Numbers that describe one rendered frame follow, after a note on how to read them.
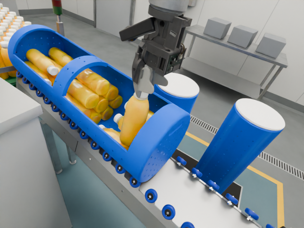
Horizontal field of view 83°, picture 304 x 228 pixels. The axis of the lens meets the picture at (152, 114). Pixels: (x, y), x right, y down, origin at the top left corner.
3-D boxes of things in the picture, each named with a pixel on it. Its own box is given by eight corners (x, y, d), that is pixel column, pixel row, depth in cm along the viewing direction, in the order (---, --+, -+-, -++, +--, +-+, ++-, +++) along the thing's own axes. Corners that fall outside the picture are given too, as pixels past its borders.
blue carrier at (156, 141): (132, 198, 58) (152, 139, 41) (14, 81, 92) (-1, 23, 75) (176, 154, 78) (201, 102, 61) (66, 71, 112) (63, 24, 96)
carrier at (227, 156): (210, 210, 141) (223, 187, 160) (280, 140, 86) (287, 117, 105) (181, 185, 153) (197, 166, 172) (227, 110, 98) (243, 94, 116)
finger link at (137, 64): (132, 84, 41) (142, 46, 36) (128, 81, 41) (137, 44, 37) (145, 81, 44) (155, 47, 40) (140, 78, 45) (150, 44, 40)
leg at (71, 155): (72, 165, 164) (62, 116, 124) (68, 161, 166) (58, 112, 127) (77, 162, 168) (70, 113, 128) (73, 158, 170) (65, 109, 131)
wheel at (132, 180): (141, 180, 60) (144, 179, 62) (132, 172, 62) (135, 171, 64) (135, 191, 61) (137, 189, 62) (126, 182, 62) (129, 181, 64)
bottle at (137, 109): (138, 134, 62) (151, 88, 52) (140, 149, 57) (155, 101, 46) (118, 132, 60) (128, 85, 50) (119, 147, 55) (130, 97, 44)
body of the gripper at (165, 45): (161, 80, 37) (177, 18, 29) (132, 63, 40) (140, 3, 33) (179, 71, 42) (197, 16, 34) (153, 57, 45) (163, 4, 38)
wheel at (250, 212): (258, 222, 58) (261, 217, 58) (245, 212, 60) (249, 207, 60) (254, 219, 62) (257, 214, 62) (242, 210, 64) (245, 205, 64)
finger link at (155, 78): (161, 100, 48) (166, 72, 41) (145, 90, 50) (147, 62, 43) (168, 95, 49) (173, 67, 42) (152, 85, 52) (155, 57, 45)
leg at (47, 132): (57, 175, 155) (42, 125, 115) (54, 171, 157) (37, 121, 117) (63, 171, 159) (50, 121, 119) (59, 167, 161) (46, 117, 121)
